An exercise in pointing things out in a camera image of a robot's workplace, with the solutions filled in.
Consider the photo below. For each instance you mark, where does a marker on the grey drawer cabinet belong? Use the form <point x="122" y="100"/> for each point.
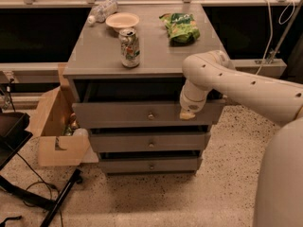
<point x="96" y="74"/>

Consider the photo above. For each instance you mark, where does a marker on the cardboard box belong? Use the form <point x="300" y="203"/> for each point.
<point x="58" y="144"/>

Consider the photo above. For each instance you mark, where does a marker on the clear plastic water bottle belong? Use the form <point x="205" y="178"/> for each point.
<point x="102" y="11"/>

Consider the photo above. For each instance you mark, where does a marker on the black stand base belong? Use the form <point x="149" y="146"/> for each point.
<point x="51" y="206"/>

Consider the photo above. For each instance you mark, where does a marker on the black tray chair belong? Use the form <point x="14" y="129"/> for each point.
<point x="13" y="135"/>

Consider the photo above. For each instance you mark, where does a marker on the white paper bowl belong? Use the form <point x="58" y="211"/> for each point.
<point x="122" y="20"/>

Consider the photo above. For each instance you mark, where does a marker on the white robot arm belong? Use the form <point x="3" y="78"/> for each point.
<point x="279" y="197"/>

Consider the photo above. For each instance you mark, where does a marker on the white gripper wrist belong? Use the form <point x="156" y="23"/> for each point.
<point x="190" y="106"/>

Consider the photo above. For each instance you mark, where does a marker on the green chip bag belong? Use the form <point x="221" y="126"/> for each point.
<point x="181" y="27"/>

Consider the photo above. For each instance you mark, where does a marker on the grey top drawer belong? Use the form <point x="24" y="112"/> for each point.
<point x="95" y="115"/>

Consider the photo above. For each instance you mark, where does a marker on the grey bottom drawer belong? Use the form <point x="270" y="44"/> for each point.
<point x="150" y="165"/>

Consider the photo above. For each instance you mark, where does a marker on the brown bottle in box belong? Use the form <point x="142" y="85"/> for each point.
<point x="73" y="121"/>

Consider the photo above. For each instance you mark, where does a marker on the crumpled soda can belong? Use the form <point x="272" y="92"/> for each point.
<point x="129" y="47"/>

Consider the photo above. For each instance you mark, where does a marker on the grey middle drawer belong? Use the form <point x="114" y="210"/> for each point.
<point x="154" y="141"/>

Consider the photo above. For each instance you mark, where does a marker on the grey drawer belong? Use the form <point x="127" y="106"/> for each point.
<point x="154" y="141"/>
<point x="95" y="115"/>
<point x="150" y="165"/>

